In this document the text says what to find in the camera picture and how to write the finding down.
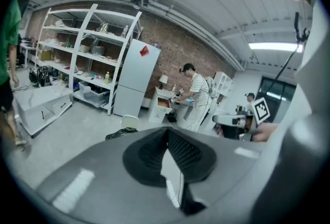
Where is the white desk with drawer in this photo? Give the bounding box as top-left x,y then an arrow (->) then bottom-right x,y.
148,86 -> 196,125

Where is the clear plastic storage bin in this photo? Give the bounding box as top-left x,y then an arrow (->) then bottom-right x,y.
78,81 -> 110,108

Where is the white box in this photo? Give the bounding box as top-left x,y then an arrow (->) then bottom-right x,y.
121,114 -> 141,131

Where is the person's white shirt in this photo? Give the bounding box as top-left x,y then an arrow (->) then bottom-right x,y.
250,0 -> 330,224

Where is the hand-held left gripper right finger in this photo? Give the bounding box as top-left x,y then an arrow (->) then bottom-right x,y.
167,127 -> 270,224

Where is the cardboard box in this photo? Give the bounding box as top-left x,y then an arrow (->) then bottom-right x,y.
38,49 -> 54,62

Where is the white arched cabinet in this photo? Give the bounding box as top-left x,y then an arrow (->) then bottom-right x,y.
213,71 -> 234,99

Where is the grey metal cabinet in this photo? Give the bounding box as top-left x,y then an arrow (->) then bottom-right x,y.
113,39 -> 161,118

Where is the white table lamp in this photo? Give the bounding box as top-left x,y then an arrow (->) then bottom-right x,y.
158,75 -> 169,90

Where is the ceiling light tube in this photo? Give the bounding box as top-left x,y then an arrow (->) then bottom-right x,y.
248,42 -> 304,53

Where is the white low cabinet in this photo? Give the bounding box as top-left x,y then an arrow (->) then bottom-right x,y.
12,85 -> 74,137

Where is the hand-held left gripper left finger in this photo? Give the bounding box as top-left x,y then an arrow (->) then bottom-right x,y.
36,126 -> 186,224

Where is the person's right forearm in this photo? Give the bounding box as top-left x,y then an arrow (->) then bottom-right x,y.
254,123 -> 279,143

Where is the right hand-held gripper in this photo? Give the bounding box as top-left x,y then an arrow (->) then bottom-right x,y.
212,96 -> 273,141

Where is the black plastic garbage bag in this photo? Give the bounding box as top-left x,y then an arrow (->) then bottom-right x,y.
105,127 -> 139,141

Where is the dark glass door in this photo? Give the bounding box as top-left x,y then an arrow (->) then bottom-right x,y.
259,76 -> 297,124

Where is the white shelving unit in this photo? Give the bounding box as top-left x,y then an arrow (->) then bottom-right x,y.
35,3 -> 143,116

